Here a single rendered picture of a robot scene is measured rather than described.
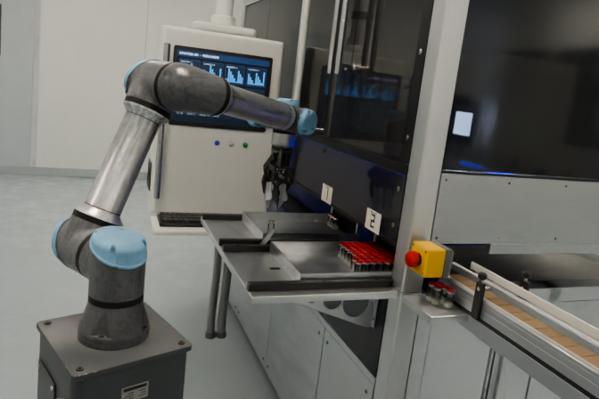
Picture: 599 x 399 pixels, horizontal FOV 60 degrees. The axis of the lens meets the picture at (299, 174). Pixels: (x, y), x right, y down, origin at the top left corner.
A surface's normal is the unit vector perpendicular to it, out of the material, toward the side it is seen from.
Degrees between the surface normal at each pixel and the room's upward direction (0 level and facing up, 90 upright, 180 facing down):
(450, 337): 90
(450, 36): 90
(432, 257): 90
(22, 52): 90
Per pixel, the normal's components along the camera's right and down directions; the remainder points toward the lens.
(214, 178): 0.33, 0.20
